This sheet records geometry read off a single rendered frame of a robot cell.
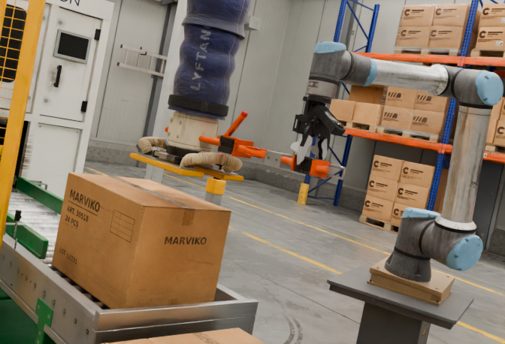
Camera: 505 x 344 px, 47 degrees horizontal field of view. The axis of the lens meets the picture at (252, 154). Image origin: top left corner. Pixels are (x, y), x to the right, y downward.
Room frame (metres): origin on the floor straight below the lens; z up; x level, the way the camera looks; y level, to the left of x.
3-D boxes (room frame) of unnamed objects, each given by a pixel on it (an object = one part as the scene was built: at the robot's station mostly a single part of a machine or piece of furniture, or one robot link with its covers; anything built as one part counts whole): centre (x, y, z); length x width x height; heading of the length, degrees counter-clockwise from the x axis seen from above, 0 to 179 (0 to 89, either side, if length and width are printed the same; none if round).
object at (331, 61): (1.76, -0.17, 1.52); 0.10 x 0.09 x 0.12; 122
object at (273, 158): (1.83, -0.09, 1.20); 0.07 x 0.07 x 0.04; 44
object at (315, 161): (1.73, -0.18, 1.20); 0.08 x 0.07 x 0.05; 44
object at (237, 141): (1.99, 0.06, 1.20); 0.10 x 0.08 x 0.06; 134
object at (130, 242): (2.32, 0.39, 0.75); 0.60 x 0.40 x 0.40; 43
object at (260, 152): (2.11, 0.01, 1.21); 0.93 x 0.30 x 0.04; 44
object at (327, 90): (1.75, -0.16, 1.43); 0.10 x 0.09 x 0.05; 133
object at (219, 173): (2.23, 0.17, 1.10); 0.34 x 0.10 x 0.05; 44
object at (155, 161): (2.10, 0.30, 1.10); 0.34 x 0.10 x 0.05; 44
